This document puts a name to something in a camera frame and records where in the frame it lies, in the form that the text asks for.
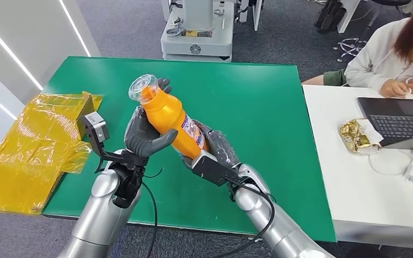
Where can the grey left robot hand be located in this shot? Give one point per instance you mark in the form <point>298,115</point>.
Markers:
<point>143,137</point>

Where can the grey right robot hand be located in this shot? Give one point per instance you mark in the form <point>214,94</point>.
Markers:
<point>222,147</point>

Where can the orange bottle with clear cap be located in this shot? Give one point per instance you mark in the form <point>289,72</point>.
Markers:
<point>167,114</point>

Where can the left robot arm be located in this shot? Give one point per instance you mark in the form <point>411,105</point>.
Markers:
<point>99,213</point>

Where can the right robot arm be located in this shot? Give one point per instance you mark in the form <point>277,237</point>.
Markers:
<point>274,220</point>

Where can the yellow plastic wrapped box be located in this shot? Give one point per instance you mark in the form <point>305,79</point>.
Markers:
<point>28,153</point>

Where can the white robot column stand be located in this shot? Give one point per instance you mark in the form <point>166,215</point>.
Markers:
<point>197,32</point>

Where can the gold foil snack packet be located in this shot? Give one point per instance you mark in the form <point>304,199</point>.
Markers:
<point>356,137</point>

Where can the white desk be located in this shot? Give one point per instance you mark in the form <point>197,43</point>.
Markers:
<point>367,192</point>

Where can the chrome chair base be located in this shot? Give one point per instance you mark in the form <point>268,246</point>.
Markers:
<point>350,48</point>

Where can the black shoes pair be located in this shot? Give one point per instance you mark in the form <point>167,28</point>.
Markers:
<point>329,16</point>

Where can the person's right hand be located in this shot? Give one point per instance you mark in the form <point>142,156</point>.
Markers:
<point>393,88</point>

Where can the dark grey laptop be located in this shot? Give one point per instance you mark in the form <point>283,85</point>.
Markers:
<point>402,121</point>

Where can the person at laptop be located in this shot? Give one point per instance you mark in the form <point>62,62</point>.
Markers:
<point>388,53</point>

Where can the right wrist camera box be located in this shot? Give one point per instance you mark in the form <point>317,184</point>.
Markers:
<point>212,169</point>

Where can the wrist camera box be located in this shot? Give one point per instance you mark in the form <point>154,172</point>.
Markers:
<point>94,126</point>
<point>212,169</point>

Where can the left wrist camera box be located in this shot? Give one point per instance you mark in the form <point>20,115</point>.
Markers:
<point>94,126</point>

